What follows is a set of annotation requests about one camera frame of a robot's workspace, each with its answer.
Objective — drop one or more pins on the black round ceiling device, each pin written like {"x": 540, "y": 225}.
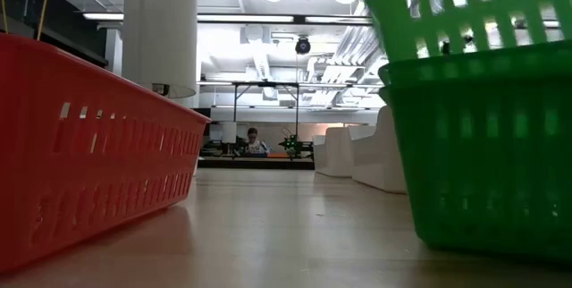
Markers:
{"x": 302, "y": 46}

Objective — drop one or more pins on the green plastic basket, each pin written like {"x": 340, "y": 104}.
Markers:
{"x": 424, "y": 189}
{"x": 447, "y": 73}
{"x": 384, "y": 11}

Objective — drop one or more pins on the person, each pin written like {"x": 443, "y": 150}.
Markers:
{"x": 254, "y": 136}

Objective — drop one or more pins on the linear ceiling light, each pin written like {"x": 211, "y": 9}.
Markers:
{"x": 246, "y": 18}

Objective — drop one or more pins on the red plastic basket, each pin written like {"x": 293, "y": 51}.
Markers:
{"x": 27, "y": 100}

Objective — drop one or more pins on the small white lamp shade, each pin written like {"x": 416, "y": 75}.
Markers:
{"x": 229, "y": 132}

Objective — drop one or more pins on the white plastic bin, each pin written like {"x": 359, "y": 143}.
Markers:
{"x": 333, "y": 154}
{"x": 375, "y": 163}

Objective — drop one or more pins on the white shade table lamp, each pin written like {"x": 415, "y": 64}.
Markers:
{"x": 158, "y": 33}

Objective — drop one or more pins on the green-lit black device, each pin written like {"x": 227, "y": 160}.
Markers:
{"x": 292, "y": 144}

